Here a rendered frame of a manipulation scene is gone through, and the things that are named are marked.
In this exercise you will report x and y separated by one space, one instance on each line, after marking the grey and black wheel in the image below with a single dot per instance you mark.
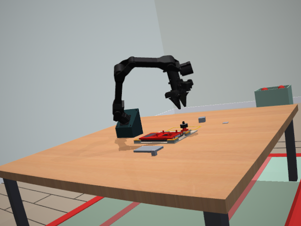
184 125

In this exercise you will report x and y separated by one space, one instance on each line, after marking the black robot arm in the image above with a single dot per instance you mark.
167 63

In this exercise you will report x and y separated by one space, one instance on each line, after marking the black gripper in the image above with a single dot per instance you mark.
176 95

